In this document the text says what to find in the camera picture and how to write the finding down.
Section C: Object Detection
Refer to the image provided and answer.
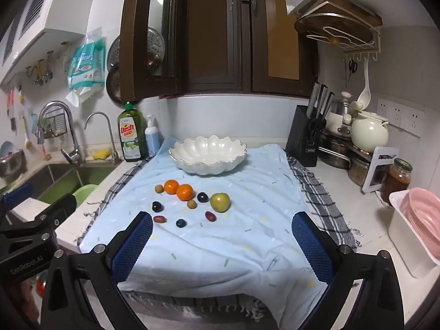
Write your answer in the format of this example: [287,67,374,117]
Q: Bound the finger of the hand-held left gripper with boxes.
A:
[0,183,35,214]
[0,193,77,245]

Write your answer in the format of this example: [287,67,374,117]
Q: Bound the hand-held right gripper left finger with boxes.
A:
[40,211,153,330]

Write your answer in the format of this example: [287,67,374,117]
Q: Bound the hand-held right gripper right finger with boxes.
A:
[291,211,404,330]

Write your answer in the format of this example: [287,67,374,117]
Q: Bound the green apple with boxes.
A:
[210,192,231,213]

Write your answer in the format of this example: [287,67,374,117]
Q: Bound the white scalloped ceramic bowl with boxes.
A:
[168,135,247,176]

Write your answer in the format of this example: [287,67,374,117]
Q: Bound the steel kitchen sink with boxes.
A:
[0,163,121,207]

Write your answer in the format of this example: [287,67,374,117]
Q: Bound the green plastic basin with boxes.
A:
[70,185,98,207]

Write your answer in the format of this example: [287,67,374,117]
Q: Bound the grey checked cloth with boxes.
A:
[76,148,361,322]

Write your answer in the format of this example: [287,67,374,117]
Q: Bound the large steel faucet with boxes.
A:
[37,101,83,165]

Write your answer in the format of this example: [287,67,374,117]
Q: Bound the white plastic holder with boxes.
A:
[362,146,400,194]

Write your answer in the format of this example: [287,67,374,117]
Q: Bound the light blue speckled cloth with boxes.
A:
[81,137,332,324]

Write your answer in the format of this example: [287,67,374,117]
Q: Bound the small steel pot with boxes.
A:
[348,151,373,187]

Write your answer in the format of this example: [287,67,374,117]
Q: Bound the small steel faucet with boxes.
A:
[84,112,122,165]

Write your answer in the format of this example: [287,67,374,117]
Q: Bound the white plastic tub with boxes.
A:
[388,190,440,279]

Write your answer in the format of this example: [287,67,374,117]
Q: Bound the large steel pot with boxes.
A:
[318,134,353,170]

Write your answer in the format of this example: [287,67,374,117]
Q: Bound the black knife block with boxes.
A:
[285,105,327,167]

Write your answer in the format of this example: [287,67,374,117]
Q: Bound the glass jar of red sauce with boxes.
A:
[382,158,413,207]

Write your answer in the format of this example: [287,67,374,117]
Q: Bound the green dish soap bottle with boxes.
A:
[118,102,148,163]

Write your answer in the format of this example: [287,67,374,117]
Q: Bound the white blue pump bottle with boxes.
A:
[144,114,161,157]

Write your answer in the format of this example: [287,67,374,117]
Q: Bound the black kitchen scissors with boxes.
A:
[307,119,326,141]

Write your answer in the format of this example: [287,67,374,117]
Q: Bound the pink plastic colander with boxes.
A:
[405,187,440,260]

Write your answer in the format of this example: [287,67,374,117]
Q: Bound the hanging metal kitchen tools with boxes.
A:
[26,51,56,86]

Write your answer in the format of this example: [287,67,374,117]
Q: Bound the white ceramic pot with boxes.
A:
[351,101,390,153]

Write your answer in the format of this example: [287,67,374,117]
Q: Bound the dark round strainer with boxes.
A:
[106,66,122,104]

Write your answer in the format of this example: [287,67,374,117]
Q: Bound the hanging plastic bag pack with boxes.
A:
[66,27,105,107]

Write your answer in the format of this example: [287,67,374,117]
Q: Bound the white ladle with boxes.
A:
[356,58,372,111]

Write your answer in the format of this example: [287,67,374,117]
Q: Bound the hanging black scissors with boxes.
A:
[347,58,359,83]

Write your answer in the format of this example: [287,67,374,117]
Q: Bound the white range hood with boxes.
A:
[0,0,100,86]

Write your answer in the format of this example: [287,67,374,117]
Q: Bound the perforated steel steamer plate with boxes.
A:
[106,26,166,74]

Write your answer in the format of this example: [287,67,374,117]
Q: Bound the round wooden cutting board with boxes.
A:
[295,13,373,50]

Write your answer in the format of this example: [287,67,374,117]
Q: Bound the black wire basket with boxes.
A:
[38,112,67,140]

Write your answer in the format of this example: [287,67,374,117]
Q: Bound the steel handle knife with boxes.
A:
[321,91,336,120]
[314,85,328,119]
[307,82,321,117]

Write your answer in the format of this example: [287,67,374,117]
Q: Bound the white wall sockets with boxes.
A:
[376,98,425,137]

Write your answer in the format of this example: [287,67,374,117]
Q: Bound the white wire wall rack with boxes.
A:
[306,24,383,63]

